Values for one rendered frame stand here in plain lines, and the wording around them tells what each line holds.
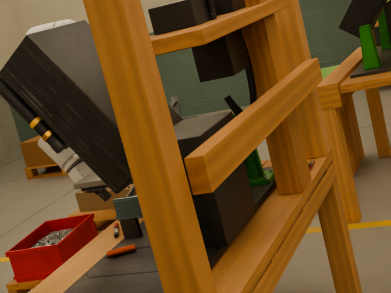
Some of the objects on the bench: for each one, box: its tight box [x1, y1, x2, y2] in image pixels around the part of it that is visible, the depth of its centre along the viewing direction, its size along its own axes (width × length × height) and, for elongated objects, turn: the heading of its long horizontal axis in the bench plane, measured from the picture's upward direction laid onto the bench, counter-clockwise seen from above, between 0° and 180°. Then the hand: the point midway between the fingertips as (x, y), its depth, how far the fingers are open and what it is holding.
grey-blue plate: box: [112, 196, 143, 239], centre depth 242 cm, size 10×2×14 cm, turn 118°
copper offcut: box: [107, 244, 136, 258], centre depth 230 cm, size 9×2×2 cm, turn 144°
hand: (105, 195), depth 270 cm, fingers closed
